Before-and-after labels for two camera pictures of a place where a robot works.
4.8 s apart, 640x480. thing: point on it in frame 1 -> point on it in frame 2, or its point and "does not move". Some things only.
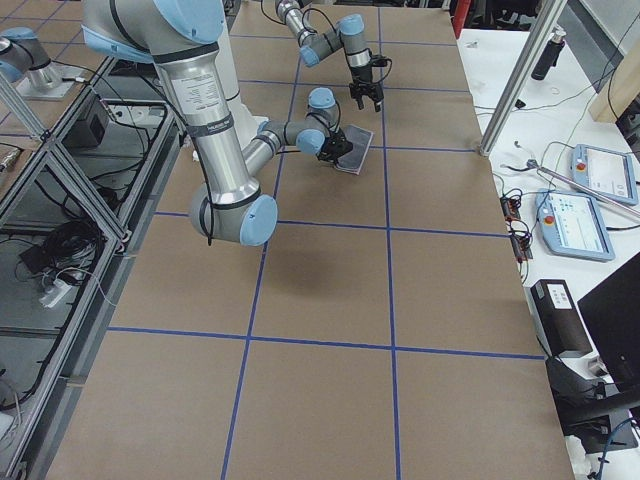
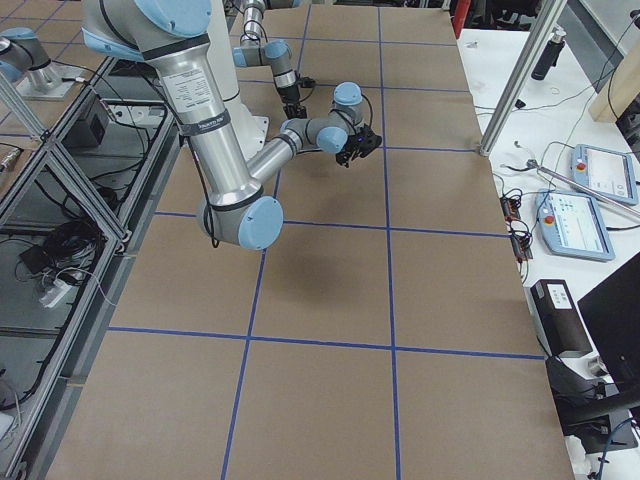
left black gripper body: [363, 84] -> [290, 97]
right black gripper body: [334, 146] -> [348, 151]
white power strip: [58, 290] does not move
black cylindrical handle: [550, 55] does not move
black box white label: [556, 318] does not move
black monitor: [612, 313] does not move
